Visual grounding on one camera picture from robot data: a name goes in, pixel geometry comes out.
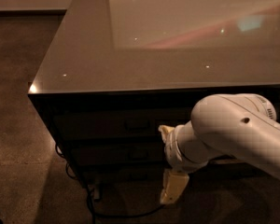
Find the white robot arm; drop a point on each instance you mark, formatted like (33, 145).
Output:
(240, 125)

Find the grey drawer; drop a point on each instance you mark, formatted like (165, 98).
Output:
(118, 124)

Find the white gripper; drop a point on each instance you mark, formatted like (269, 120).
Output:
(173, 149)

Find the middle left drawer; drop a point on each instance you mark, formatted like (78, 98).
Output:
(118, 153)

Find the grey drawer cabinet counter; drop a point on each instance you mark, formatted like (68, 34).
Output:
(111, 55)

